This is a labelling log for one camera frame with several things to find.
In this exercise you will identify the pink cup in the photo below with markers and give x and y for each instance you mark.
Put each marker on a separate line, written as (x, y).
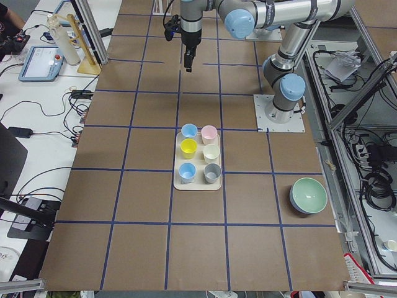
(209, 134)

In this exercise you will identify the beige plastic tray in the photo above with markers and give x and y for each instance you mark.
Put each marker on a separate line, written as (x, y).
(199, 183)

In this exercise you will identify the wooden mug tree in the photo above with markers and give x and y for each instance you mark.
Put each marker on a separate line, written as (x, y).
(88, 65)

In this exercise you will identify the blue teach pendant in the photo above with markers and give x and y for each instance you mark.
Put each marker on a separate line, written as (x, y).
(43, 64)

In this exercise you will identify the white cylindrical bottle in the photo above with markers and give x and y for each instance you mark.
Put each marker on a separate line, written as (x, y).
(62, 40)

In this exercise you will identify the green and blue bowl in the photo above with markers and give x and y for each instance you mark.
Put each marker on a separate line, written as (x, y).
(308, 196)

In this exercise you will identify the cream white cup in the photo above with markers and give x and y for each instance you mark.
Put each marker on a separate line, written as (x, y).
(211, 153)

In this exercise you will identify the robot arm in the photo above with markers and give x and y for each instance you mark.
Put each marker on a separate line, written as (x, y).
(241, 18)

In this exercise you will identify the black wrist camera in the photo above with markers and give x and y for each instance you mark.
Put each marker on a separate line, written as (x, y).
(172, 27)

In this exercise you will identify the grey cup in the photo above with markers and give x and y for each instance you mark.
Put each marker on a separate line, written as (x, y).
(212, 173)

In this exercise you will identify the light blue cup front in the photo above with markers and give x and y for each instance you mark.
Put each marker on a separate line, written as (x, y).
(187, 172)

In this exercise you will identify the light blue cup rear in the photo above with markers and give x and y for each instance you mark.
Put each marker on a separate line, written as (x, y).
(189, 131)

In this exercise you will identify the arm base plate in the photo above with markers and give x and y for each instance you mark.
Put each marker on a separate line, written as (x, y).
(294, 121)

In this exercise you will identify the yellow cup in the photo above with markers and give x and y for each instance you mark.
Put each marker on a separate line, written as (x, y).
(188, 148)

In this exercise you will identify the aluminium frame post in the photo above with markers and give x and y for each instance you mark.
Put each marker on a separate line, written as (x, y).
(86, 18)

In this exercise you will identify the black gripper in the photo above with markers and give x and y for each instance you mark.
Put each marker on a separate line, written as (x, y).
(191, 38)

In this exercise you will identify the light blue cup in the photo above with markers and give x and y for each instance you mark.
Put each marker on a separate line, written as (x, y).
(187, 172)
(189, 131)

